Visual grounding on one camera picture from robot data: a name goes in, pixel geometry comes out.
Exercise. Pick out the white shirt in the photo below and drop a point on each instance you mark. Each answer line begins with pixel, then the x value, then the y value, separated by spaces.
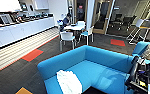
pixel 69 82

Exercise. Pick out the white cafe chair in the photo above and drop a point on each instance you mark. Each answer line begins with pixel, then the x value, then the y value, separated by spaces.
pixel 68 38
pixel 87 33

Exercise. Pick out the white round cafe table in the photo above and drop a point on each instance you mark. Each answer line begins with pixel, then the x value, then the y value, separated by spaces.
pixel 75 27

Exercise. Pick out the seated person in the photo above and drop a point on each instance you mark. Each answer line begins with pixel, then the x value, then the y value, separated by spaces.
pixel 66 21

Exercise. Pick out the blue sofa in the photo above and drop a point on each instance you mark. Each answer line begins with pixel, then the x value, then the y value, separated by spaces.
pixel 101 68

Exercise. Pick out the wood framed glass door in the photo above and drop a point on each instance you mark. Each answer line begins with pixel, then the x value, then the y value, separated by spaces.
pixel 102 18
pixel 81 10

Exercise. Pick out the black office chair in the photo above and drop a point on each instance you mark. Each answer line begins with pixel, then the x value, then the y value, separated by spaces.
pixel 128 21
pixel 117 20

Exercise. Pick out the white lower kitchen cabinets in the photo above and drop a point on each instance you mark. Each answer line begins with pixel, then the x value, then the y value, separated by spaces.
pixel 17 31

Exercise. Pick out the white kitchen cabinets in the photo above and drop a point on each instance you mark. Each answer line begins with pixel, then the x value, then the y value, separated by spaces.
pixel 7 5
pixel 17 31

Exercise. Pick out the white folding stand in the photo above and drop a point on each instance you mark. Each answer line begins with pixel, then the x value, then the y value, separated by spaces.
pixel 139 31

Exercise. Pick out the black built-in microwave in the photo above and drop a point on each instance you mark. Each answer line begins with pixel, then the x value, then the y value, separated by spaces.
pixel 23 6

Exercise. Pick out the black framed counter screen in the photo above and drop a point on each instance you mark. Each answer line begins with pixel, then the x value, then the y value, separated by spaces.
pixel 4 18

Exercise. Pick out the white upper kitchen cabinets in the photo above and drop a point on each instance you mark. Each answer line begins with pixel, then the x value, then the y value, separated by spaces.
pixel 7 5

